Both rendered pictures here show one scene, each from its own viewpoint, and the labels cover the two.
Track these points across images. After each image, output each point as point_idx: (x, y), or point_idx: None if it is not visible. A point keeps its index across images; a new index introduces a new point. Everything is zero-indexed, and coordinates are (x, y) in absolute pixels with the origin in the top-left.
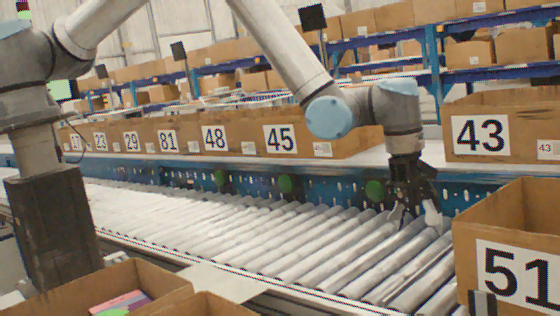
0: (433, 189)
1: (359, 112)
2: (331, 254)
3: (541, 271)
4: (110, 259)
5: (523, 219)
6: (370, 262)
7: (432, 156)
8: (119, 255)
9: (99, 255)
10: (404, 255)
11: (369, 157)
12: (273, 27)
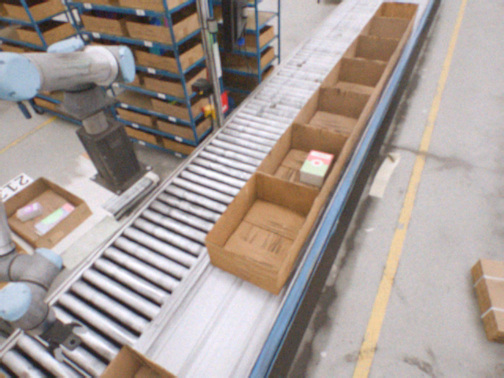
0: (48, 349)
1: (9, 281)
2: (110, 293)
3: None
4: (146, 176)
5: None
6: (86, 319)
7: (182, 349)
8: (150, 178)
9: (113, 179)
10: (83, 339)
11: (212, 288)
12: None
